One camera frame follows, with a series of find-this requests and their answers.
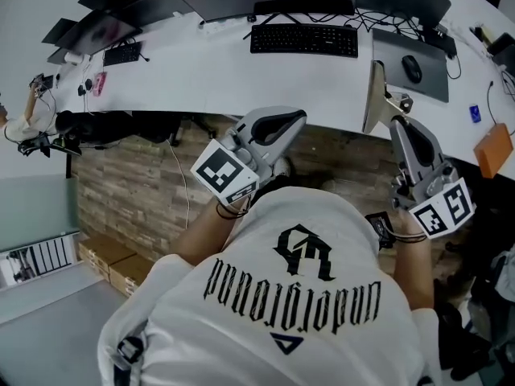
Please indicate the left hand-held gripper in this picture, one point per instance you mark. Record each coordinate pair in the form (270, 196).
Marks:
(219, 171)

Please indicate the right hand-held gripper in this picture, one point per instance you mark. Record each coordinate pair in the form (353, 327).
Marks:
(442, 211)

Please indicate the person's left forearm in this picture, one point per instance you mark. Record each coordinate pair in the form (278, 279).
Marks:
(201, 235)

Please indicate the person's right forearm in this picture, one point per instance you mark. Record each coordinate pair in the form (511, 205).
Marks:
(414, 272)

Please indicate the beige shoe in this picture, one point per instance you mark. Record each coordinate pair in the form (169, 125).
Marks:
(332, 185)
(281, 167)

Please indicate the person's black trousers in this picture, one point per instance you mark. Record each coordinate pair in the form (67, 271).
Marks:
(275, 183)

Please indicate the blue card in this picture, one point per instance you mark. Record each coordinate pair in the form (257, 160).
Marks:
(475, 114)

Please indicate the orange box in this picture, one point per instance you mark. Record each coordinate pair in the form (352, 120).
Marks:
(493, 151)

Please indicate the grey mouse pad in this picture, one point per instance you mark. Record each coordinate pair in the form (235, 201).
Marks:
(436, 75)

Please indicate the thin wrist bands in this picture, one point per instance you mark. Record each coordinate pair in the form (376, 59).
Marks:
(410, 237)

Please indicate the black computer mouse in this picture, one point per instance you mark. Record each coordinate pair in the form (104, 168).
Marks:
(411, 68)

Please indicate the large black keyboard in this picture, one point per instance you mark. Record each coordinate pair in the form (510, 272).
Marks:
(303, 40)

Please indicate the black wrist bands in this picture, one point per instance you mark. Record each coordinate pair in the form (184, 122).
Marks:
(231, 209)

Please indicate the black docking hub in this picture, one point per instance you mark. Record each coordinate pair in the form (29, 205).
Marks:
(444, 40)

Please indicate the white power strip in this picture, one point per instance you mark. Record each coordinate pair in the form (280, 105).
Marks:
(223, 26)

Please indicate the black laptop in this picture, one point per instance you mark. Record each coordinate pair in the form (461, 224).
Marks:
(505, 50)

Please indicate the black office chair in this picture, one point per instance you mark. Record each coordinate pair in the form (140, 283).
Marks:
(475, 296)

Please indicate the small black keyboard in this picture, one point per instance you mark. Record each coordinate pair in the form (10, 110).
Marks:
(122, 53)

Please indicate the pink packet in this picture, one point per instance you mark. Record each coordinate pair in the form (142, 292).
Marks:
(99, 83)

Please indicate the person's white printed shirt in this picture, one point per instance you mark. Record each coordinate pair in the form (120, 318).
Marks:
(261, 316)

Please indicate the black power adapter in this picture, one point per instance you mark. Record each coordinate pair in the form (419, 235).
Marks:
(84, 89)

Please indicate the flat cardboard box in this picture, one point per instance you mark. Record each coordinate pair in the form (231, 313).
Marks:
(133, 269)
(106, 249)

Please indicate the white roll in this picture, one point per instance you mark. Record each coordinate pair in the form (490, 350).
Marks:
(73, 57)

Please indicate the black harness buckle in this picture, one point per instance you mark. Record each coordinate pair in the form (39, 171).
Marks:
(128, 349)

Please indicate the black partition post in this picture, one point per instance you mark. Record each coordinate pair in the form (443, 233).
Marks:
(68, 165)

